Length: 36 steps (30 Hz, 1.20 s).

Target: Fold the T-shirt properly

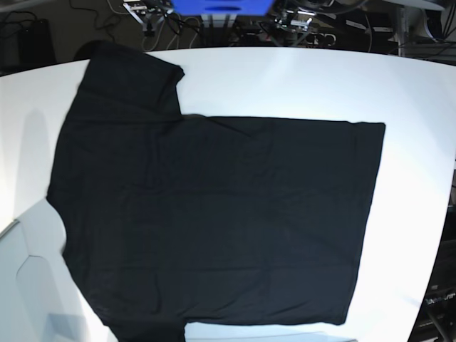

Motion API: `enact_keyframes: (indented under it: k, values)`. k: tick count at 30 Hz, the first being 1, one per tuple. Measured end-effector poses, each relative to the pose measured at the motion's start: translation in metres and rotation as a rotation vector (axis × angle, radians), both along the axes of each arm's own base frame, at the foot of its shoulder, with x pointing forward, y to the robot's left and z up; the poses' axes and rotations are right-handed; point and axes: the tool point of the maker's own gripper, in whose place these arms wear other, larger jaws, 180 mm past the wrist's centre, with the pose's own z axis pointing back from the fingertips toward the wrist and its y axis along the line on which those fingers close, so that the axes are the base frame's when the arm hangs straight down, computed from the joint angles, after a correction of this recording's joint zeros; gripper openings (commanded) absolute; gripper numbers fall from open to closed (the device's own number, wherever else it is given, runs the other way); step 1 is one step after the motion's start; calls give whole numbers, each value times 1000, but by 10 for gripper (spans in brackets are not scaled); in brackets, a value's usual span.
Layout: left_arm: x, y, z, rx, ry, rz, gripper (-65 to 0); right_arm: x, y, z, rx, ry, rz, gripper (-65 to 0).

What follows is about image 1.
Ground black T-shirt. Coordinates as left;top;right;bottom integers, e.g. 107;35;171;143
46;43;385;341

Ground black power strip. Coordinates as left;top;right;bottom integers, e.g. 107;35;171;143
244;31;336;48

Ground blue plastic box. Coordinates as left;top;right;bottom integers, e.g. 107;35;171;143
172;0;274;16

